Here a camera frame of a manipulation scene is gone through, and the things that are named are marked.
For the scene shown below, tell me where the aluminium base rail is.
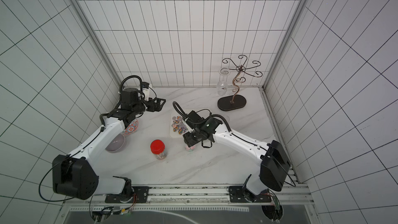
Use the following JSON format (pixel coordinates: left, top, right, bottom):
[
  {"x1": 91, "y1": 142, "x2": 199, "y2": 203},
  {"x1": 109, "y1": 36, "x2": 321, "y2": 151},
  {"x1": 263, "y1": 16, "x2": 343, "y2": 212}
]
[{"x1": 62, "y1": 185, "x2": 315, "y2": 214}]

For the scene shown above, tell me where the white cutting board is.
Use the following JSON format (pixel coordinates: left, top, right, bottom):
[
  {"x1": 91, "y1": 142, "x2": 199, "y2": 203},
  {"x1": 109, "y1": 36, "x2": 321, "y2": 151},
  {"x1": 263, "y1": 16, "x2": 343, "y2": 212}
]
[{"x1": 169, "y1": 108, "x2": 216, "y2": 139}]

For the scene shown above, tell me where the colourful candy jar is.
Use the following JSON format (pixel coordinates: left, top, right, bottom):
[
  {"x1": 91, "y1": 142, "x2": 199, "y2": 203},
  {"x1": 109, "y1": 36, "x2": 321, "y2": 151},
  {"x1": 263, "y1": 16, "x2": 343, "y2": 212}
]
[{"x1": 185, "y1": 145, "x2": 195, "y2": 152}]

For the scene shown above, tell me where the pile of colourful candies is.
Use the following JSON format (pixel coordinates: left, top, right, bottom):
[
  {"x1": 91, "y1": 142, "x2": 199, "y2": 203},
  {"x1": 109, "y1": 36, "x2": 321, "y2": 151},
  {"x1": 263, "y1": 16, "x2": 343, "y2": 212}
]
[{"x1": 171, "y1": 116, "x2": 188, "y2": 135}]

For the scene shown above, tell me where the clear hanging wine glass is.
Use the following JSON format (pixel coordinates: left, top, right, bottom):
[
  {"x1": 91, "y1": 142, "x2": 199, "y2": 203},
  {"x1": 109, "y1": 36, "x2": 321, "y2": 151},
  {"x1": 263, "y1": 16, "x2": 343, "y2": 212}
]
[{"x1": 217, "y1": 67, "x2": 230, "y2": 96}]

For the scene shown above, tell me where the grey purple plate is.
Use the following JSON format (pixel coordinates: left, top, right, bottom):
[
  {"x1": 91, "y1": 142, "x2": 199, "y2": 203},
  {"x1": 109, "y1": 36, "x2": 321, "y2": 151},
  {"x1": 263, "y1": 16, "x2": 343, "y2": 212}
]
[{"x1": 105, "y1": 134, "x2": 126, "y2": 153}]

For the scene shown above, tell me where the colourful patterned plate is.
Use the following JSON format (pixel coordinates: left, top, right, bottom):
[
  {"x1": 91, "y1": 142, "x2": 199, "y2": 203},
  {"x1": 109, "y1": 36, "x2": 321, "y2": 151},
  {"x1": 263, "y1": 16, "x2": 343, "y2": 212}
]
[{"x1": 121, "y1": 119, "x2": 139, "y2": 136}]

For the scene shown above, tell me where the red lid candy jar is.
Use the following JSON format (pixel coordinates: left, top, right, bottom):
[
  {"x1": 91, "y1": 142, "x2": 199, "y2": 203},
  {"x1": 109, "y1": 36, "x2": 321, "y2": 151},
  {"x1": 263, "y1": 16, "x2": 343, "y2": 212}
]
[{"x1": 150, "y1": 140, "x2": 167, "y2": 160}]

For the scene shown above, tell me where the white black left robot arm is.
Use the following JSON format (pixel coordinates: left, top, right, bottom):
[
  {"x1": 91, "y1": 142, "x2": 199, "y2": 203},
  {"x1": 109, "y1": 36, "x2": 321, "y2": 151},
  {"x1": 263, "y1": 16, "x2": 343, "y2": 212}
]
[{"x1": 48, "y1": 75, "x2": 166, "y2": 202}]

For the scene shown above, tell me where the copper glass rack dark base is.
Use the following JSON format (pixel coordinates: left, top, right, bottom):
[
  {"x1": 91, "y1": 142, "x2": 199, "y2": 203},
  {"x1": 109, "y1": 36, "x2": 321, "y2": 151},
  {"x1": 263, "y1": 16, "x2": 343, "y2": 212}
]
[{"x1": 217, "y1": 55, "x2": 263, "y2": 112}]

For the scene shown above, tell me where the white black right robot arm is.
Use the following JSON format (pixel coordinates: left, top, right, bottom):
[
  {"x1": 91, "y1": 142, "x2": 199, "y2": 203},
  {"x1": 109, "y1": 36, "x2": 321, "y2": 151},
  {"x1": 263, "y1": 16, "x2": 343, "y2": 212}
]
[{"x1": 173, "y1": 101, "x2": 291, "y2": 197}]

